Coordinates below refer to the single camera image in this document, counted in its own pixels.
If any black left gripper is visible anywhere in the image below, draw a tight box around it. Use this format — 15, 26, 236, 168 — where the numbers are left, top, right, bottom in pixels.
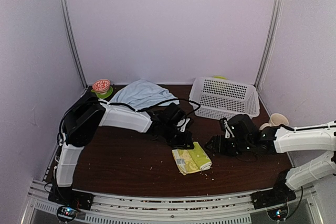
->
162, 123, 194, 150

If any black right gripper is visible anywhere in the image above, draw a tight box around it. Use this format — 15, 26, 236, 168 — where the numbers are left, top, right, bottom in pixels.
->
204, 135, 251, 158

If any green crocodile pattern towel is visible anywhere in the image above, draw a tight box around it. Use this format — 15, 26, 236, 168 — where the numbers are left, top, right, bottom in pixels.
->
172, 142, 212, 175

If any white perforated plastic basket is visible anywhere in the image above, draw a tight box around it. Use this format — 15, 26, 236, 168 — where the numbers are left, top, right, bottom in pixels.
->
189, 77, 260, 120

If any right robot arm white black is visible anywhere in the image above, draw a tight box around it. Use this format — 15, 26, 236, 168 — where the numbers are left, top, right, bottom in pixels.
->
205, 114, 335, 204

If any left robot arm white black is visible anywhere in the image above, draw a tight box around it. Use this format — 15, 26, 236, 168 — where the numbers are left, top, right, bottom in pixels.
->
52, 97, 194, 205

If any light blue towel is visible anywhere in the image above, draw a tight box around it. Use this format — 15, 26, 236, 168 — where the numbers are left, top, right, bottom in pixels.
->
110, 80, 176, 110

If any lime green bowl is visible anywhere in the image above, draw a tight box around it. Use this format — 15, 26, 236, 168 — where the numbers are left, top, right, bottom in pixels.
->
213, 76, 226, 80

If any green plate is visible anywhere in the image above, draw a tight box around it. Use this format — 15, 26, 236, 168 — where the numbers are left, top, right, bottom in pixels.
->
91, 86, 113, 99

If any red patterned ceramic bowl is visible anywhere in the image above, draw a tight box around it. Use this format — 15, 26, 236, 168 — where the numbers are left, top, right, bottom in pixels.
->
92, 79, 111, 94

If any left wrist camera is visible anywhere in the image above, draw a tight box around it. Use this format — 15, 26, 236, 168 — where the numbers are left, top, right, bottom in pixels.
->
176, 117, 193, 132

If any black braided left cable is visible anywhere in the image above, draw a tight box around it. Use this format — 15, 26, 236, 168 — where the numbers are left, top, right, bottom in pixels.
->
58, 98, 202, 143

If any front aluminium rail panel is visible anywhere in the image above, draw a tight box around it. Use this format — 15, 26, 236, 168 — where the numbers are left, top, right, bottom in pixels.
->
19, 180, 326, 223

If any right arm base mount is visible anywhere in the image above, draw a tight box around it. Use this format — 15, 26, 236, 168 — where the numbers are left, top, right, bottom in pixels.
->
251, 169, 303, 223

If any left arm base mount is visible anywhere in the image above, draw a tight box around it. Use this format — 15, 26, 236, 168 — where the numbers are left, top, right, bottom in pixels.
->
48, 182, 93, 223

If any right aluminium frame post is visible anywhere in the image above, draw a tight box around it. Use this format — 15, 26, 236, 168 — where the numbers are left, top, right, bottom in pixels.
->
255, 0, 284, 92

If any aluminium frame post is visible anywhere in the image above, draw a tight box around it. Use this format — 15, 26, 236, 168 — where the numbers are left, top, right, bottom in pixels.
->
60, 0, 88, 89
255, 0, 284, 92

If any left aluminium frame post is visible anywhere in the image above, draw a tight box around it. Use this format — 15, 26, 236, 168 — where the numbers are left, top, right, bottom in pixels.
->
60, 0, 88, 89

